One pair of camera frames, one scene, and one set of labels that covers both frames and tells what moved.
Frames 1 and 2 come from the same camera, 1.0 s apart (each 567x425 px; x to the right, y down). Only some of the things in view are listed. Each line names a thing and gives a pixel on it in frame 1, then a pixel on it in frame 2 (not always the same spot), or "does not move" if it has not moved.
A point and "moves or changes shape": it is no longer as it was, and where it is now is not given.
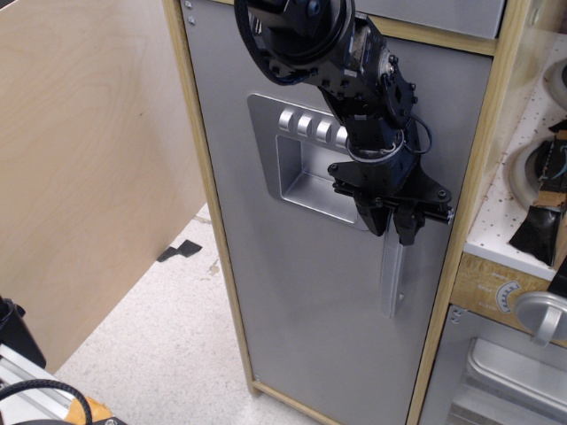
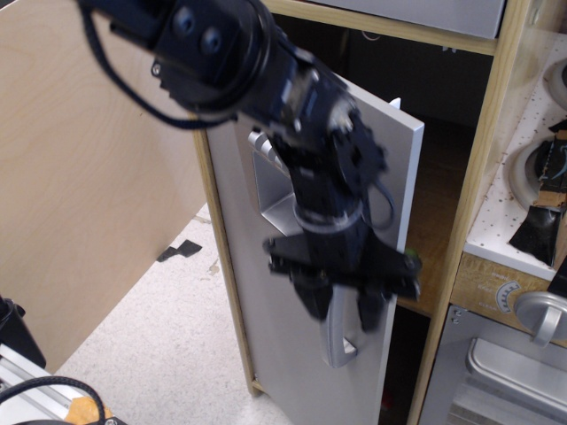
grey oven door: (459, 395) does not move
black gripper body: (395, 181) -> (337, 248)
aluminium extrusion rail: (46, 403) does not move
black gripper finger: (408, 221) -> (372, 308)
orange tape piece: (98, 411) does not move
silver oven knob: (544, 315) does not move
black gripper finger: (376, 216) -> (316, 293)
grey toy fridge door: (335, 318) moves or changes shape
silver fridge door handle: (392, 268) moves or changes shape
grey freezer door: (481, 18) does not move
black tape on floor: (187, 249) does not move
